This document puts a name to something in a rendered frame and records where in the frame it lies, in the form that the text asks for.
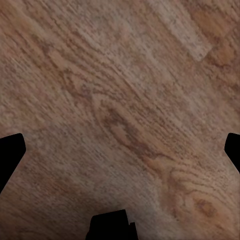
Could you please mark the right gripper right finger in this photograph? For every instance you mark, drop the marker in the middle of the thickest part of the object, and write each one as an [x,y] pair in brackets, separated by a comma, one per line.
[232,149]

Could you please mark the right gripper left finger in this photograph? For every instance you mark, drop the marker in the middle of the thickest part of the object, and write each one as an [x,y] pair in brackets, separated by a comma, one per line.
[12,149]

